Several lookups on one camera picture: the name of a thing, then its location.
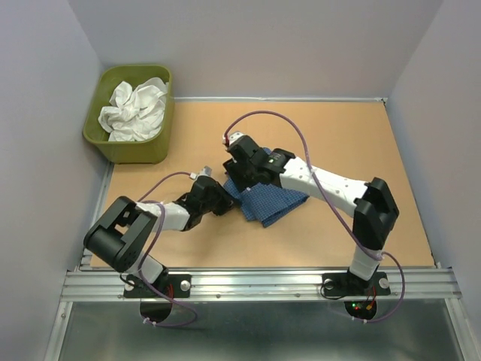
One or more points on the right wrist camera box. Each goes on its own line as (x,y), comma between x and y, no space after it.
(228,140)

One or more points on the green plastic bin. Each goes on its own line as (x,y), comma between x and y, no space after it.
(151,151)

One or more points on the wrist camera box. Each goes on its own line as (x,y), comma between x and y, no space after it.
(228,140)
(205,171)

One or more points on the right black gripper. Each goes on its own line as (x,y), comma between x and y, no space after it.
(234,168)

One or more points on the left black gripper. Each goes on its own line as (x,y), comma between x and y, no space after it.
(227,202)

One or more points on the aluminium mounting rail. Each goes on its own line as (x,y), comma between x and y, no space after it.
(266,314)

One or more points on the blue checkered long sleeve shirt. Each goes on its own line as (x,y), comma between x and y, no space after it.
(265,203)

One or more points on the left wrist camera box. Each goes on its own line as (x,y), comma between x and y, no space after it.
(205,171)

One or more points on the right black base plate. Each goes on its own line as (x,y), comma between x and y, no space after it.
(344,284)

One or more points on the white crumpled shirt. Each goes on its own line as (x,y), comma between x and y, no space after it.
(135,114)

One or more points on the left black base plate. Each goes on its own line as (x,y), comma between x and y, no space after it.
(173,285)

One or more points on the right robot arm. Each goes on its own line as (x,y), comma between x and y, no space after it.
(371,205)

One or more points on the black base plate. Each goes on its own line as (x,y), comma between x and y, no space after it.
(344,284)
(173,285)

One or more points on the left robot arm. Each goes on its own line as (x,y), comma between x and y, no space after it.
(119,236)

